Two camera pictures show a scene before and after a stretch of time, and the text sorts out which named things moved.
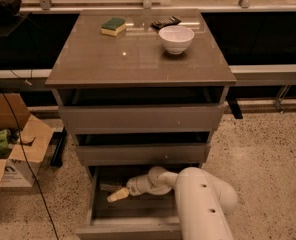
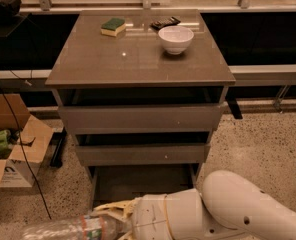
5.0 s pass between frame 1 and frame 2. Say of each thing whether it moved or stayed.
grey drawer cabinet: stayed
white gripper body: moved
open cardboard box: stayed
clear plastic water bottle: moved
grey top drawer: stayed
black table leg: stayed
